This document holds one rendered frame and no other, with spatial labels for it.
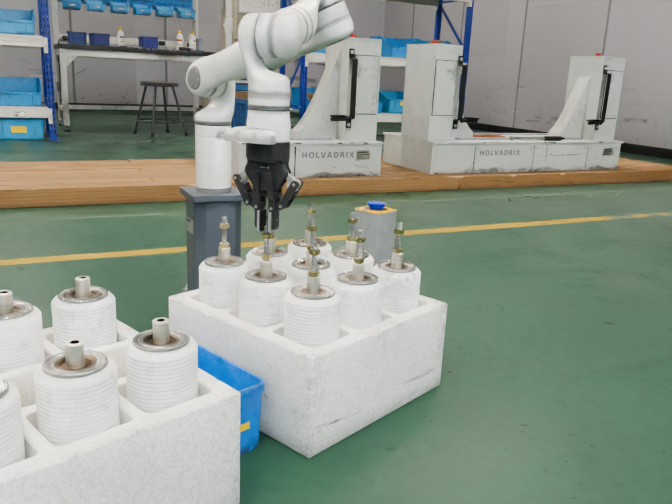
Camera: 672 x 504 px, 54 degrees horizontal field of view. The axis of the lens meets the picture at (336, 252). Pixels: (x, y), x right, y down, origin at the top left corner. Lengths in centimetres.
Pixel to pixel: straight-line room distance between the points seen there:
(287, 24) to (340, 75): 256
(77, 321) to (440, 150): 299
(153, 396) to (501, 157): 342
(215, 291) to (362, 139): 248
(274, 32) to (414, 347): 62
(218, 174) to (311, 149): 176
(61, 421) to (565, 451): 82
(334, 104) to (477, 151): 91
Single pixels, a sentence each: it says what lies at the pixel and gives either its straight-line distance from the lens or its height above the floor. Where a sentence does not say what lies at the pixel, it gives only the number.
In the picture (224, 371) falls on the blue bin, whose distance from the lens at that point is 118.
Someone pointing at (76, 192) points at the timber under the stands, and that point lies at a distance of 311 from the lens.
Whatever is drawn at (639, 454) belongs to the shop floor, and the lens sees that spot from 130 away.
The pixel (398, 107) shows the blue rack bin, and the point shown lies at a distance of 676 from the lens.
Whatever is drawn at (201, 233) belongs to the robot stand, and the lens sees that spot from 172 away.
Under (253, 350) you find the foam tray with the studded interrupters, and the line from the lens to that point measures 114.
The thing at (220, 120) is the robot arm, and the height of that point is 48.
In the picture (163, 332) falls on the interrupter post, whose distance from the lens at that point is 91.
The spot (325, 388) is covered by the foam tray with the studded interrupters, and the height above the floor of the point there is 12.
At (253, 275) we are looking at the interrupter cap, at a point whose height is 25.
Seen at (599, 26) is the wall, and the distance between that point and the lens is 746.
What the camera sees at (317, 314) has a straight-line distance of 108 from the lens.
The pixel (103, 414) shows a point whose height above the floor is 20.
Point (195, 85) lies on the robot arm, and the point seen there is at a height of 57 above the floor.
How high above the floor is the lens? 61
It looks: 15 degrees down
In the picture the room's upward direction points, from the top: 3 degrees clockwise
